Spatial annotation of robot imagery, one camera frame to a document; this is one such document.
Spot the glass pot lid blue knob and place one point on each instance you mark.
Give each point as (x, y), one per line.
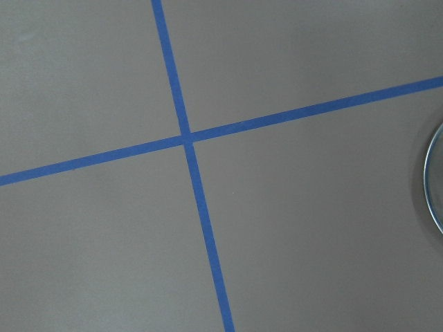
(432, 177)

